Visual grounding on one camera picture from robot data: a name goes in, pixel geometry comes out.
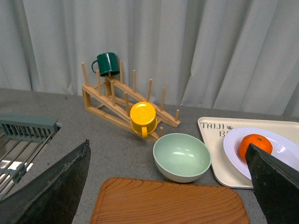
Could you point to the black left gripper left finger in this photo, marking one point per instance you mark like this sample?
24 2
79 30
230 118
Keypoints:
53 196

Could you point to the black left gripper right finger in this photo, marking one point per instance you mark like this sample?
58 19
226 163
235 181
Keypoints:
276 186

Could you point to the white ribbed plate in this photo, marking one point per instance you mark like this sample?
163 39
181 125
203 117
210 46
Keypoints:
283 149

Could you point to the orange mandarin fruit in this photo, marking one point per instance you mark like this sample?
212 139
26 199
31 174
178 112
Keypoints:
258 140

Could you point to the wooden cutting board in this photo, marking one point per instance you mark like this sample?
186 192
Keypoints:
135 201

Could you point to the teal dish drainer rack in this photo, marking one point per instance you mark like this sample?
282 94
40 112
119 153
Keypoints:
22 138

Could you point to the beige bear serving tray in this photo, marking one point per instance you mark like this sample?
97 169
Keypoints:
213 130

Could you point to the light green bowl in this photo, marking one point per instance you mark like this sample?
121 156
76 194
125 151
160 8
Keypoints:
181 158

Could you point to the wooden peg drying rack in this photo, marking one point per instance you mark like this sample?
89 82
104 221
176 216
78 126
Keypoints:
109 100

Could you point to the yellow mug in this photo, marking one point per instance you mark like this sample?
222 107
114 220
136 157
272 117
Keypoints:
143 119

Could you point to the dark green mug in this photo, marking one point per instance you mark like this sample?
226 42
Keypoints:
107 64

